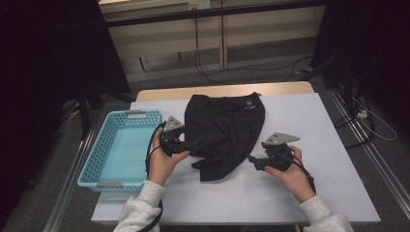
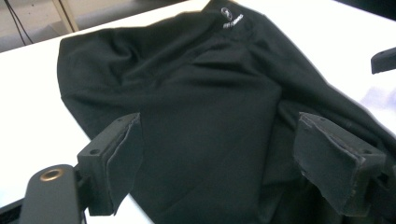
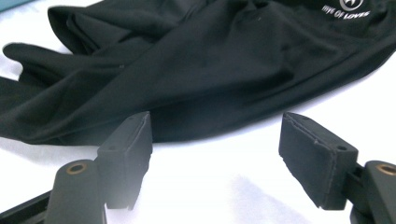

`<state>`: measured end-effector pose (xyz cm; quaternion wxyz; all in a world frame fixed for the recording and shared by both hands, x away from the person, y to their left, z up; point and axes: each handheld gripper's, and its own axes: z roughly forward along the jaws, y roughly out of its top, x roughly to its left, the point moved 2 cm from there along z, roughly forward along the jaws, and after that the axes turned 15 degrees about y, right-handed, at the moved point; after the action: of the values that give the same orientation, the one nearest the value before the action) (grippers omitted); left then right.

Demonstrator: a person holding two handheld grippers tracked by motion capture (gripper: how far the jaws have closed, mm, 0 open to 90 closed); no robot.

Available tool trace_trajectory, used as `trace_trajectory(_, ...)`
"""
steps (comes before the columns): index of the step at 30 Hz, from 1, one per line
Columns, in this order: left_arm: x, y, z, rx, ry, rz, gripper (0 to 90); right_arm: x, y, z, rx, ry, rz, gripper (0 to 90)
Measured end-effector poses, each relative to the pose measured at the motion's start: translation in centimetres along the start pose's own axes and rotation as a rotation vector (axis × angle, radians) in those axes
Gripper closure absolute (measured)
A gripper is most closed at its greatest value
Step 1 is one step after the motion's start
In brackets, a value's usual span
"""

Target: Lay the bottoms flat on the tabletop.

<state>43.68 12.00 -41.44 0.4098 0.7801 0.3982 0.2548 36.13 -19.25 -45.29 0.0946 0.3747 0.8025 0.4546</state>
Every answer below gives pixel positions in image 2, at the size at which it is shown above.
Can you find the wooden cabinet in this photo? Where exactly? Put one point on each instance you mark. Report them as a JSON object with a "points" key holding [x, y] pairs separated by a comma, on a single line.
{"points": [[63, 12]]}

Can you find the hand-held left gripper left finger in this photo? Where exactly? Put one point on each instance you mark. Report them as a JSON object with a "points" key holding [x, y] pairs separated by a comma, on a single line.
{"points": [[106, 161]]}

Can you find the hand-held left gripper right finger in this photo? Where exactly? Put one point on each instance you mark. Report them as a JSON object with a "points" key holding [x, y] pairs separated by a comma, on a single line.
{"points": [[336, 168]]}

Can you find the black pants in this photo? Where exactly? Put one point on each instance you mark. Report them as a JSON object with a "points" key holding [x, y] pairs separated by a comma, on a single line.
{"points": [[202, 93]]}

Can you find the white table cover sheet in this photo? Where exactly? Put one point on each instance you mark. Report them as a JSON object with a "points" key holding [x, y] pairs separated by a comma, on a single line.
{"points": [[31, 109]]}

